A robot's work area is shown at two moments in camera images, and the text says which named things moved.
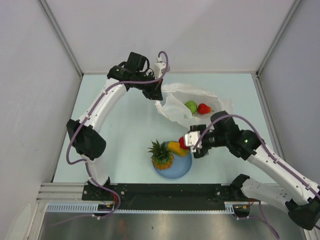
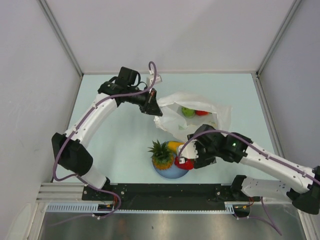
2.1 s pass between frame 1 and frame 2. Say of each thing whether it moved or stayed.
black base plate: stayed
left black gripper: moved
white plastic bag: moved
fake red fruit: moved
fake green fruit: moved
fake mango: stayed
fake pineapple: stayed
